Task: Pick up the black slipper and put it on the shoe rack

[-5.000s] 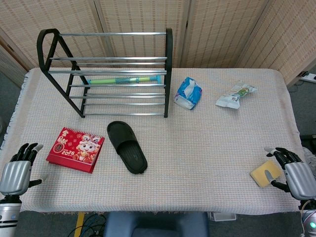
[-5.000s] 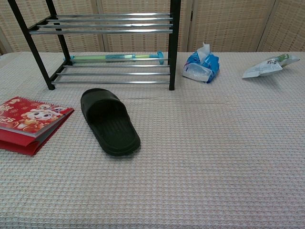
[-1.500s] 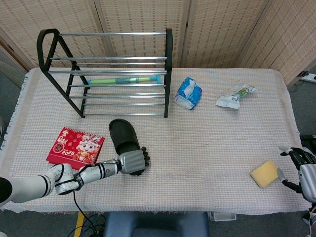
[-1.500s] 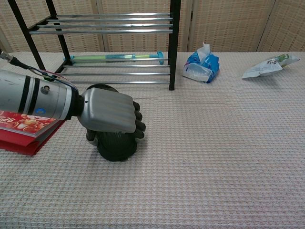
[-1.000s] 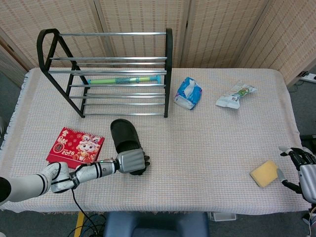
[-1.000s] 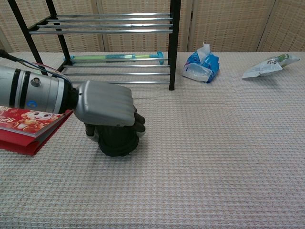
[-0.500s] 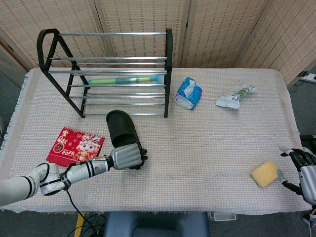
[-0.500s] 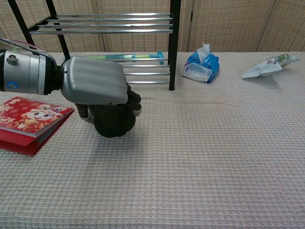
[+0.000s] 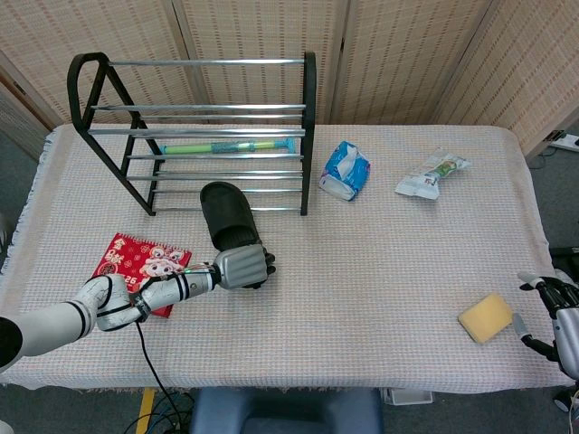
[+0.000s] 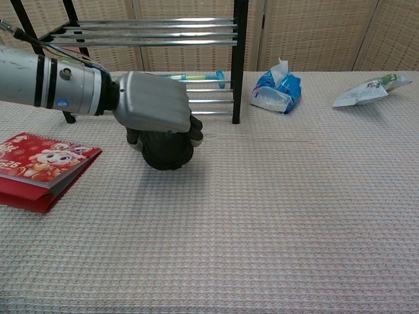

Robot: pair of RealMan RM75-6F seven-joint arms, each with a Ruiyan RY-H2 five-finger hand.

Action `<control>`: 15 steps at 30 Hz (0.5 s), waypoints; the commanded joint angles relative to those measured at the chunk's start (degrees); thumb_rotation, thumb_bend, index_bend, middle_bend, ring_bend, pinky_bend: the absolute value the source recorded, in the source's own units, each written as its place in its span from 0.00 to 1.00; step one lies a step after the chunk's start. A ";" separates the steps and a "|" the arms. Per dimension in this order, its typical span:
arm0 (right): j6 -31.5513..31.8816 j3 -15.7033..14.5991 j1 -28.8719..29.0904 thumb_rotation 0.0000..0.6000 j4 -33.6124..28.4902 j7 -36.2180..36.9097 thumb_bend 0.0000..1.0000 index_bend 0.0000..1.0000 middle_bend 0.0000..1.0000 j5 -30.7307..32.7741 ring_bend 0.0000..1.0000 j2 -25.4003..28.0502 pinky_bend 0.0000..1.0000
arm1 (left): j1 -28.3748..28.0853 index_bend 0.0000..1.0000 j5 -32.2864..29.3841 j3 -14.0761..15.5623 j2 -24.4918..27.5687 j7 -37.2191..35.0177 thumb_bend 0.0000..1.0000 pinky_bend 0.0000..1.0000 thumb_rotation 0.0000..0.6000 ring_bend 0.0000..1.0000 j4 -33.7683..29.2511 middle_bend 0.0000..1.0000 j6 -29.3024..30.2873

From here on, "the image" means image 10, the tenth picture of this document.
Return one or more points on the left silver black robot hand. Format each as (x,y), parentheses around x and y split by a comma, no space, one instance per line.
(150,101)

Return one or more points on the black rubber slipper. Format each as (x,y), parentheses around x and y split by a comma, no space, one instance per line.
(167,153)

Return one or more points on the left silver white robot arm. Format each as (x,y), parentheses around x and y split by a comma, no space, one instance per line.
(49,81)

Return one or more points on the black metal shoe rack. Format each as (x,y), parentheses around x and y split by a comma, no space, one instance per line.
(238,65)

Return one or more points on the green blue toy stick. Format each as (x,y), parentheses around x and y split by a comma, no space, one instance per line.
(206,78)

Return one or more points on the blue tissue pack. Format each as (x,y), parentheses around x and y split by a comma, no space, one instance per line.
(278,95)

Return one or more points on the red cartoon desk calendar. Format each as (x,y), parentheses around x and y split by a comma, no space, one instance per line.
(39,167)

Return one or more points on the beige checkered tablecloth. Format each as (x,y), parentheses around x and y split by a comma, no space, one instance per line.
(262,212)

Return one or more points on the woven bamboo folding screen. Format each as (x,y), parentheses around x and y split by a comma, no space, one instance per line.
(311,32)

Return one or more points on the white crumpled snack bag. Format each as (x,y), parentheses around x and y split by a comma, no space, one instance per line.
(363,93)

